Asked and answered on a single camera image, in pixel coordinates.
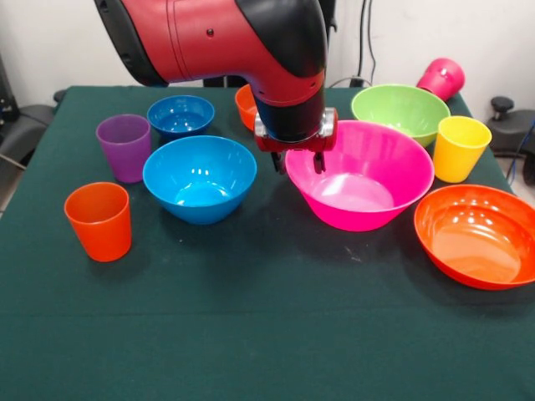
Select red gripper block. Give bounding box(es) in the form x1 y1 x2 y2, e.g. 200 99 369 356
253 107 339 175

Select large pink bowl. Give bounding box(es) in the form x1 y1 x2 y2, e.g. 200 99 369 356
284 119 436 233

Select green bowl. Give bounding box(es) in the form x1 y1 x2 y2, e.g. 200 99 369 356
350 84 451 150

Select small orange bowl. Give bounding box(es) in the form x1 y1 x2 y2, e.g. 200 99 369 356
234 84 260 133

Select light blue bowl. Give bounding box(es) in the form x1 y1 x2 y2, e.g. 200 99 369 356
142 135 258 226

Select small dark blue bowl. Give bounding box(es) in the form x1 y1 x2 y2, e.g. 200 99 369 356
146 94 216 141

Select dark green table cloth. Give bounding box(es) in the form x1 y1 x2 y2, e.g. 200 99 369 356
0 85 535 401

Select yellow cup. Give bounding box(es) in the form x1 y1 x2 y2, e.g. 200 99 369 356
432 115 493 184

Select pink cup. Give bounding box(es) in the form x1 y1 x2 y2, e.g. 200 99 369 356
416 57 466 104

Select purple cup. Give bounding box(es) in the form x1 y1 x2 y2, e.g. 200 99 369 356
95 114 152 184

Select large shallow orange bowl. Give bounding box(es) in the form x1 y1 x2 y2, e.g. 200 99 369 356
413 184 535 292

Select orange cup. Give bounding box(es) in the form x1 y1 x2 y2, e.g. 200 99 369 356
64 181 133 263

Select black hanging cable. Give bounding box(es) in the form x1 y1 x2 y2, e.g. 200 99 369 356
358 0 377 83

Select black pedestal leg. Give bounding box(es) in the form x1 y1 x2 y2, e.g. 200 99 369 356
0 89 68 170
486 96 535 187

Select blue cable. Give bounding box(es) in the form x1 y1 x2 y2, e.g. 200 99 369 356
507 119 535 181

